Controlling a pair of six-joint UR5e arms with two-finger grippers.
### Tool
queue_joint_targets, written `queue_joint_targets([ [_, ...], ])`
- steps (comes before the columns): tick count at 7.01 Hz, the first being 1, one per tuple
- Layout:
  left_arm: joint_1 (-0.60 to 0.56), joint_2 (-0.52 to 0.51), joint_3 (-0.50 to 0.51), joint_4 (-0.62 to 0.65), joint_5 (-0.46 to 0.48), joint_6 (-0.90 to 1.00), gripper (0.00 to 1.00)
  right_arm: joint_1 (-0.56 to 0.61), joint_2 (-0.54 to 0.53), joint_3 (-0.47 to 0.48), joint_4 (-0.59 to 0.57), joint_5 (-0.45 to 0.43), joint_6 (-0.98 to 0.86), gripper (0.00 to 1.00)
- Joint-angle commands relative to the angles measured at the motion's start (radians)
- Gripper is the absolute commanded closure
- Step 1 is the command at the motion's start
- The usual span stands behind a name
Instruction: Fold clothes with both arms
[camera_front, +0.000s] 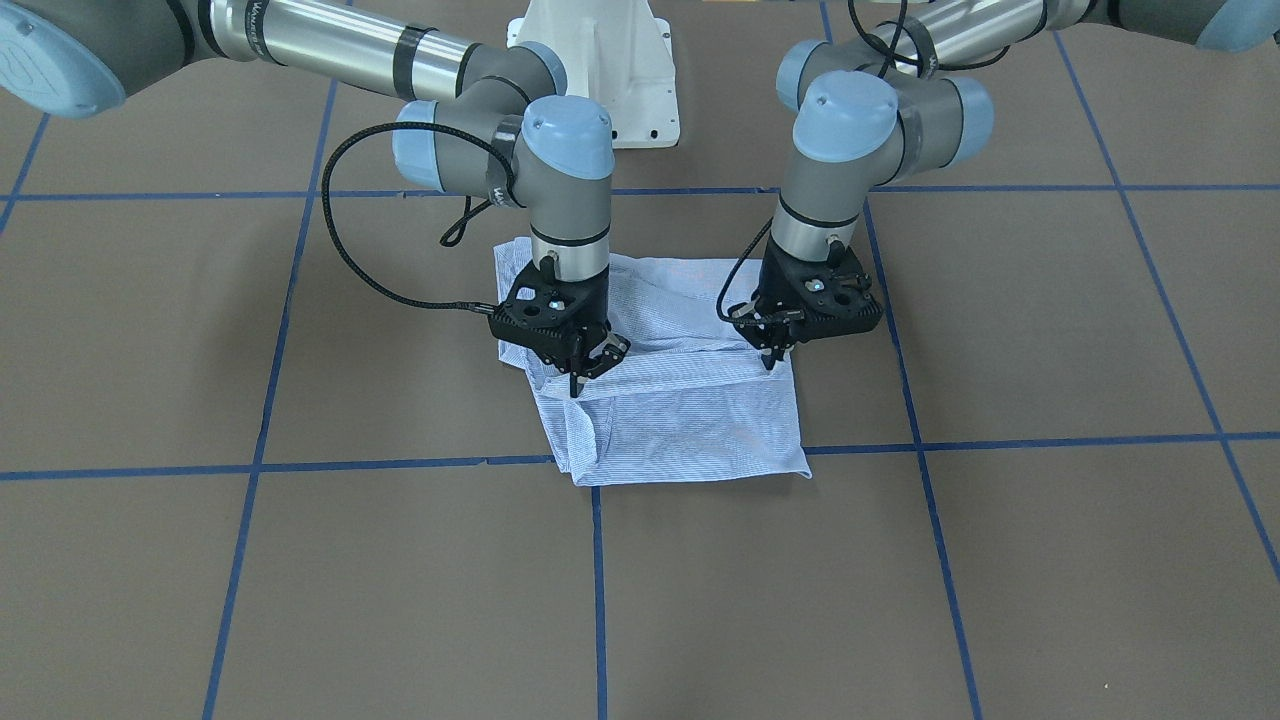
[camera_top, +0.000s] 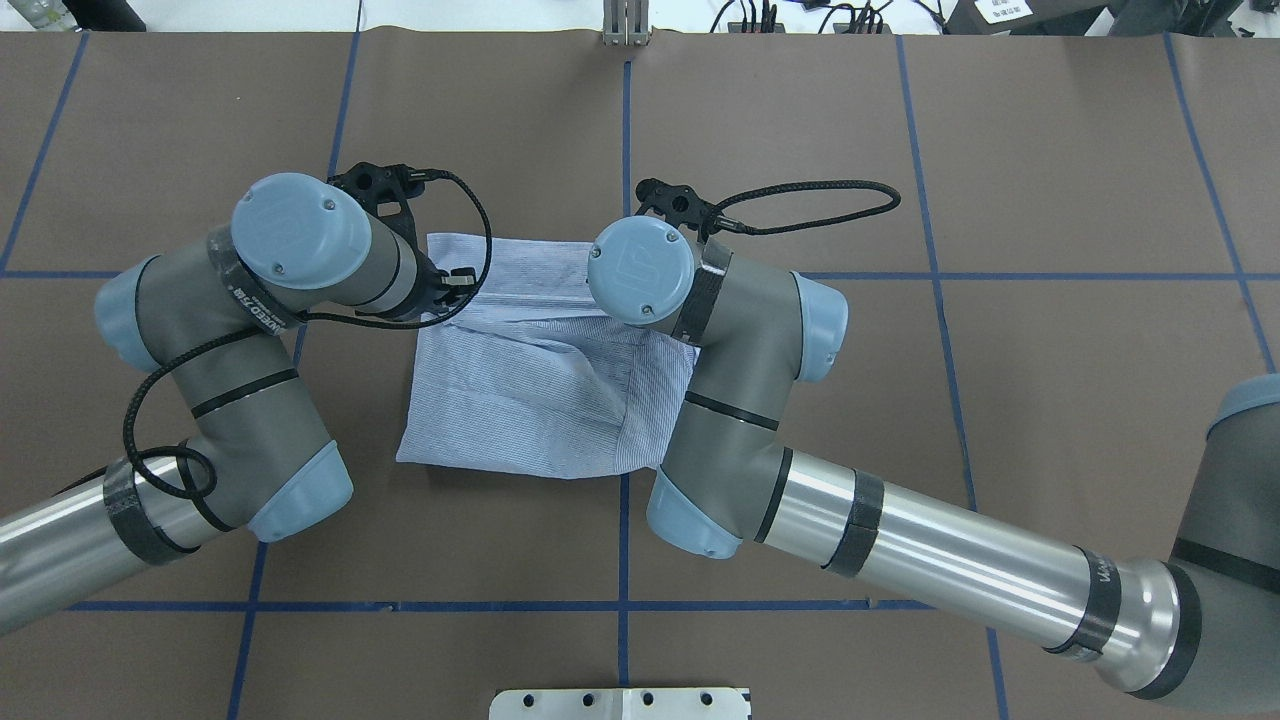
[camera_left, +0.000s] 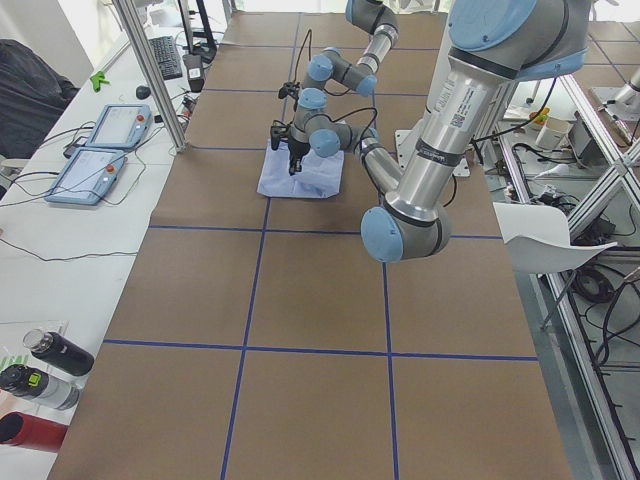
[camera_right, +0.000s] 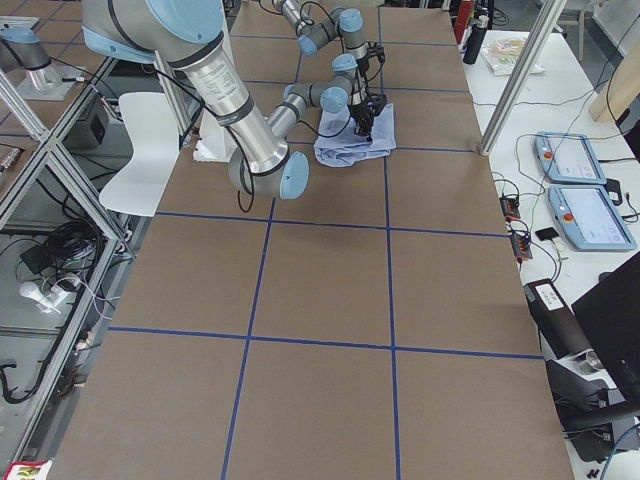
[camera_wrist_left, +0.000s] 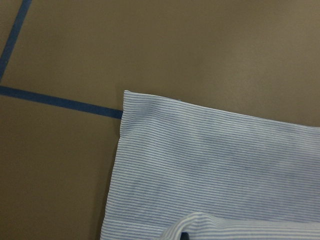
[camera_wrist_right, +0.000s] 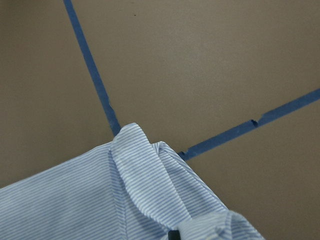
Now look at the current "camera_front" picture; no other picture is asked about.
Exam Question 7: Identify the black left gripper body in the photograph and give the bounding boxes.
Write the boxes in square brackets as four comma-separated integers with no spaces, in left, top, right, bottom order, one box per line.
[728,240,884,351]

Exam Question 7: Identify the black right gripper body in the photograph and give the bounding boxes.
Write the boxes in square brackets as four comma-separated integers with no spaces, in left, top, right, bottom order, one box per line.
[488,259,612,373]

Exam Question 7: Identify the light blue striped shirt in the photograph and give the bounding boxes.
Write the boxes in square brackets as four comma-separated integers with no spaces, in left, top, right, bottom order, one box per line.
[498,254,812,487]

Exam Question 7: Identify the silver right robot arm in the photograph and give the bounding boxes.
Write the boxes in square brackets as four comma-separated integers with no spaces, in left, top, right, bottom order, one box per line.
[1,1,630,397]

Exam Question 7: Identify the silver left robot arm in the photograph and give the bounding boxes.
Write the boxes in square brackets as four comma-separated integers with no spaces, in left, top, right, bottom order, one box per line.
[718,1,1277,370]

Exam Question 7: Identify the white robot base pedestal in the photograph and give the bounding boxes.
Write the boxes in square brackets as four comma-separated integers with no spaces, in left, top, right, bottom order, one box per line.
[506,1,682,149]

